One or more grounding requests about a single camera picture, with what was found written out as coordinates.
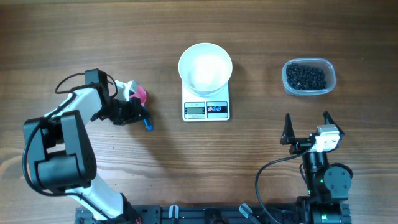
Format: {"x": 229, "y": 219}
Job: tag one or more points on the white bowl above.
{"x": 205, "y": 68}

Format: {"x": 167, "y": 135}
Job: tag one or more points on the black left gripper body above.
{"x": 134, "y": 109}

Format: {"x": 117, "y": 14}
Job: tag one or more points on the black beans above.
{"x": 304, "y": 77}

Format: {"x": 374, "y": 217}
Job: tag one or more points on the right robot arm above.
{"x": 327, "y": 184}

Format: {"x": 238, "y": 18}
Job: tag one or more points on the pink scoop blue handle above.
{"x": 140, "y": 93}

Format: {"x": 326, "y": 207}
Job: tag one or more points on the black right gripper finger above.
{"x": 288, "y": 136}
{"x": 328, "y": 120}

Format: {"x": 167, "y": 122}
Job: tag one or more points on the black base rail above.
{"x": 293, "y": 213}

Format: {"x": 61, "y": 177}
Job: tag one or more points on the white kitchen scale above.
{"x": 204, "y": 108}

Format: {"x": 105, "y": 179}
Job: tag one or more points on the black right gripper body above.
{"x": 304, "y": 145}

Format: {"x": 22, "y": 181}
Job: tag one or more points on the clear plastic container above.
{"x": 325, "y": 65}

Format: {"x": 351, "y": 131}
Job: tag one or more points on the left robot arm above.
{"x": 58, "y": 158}

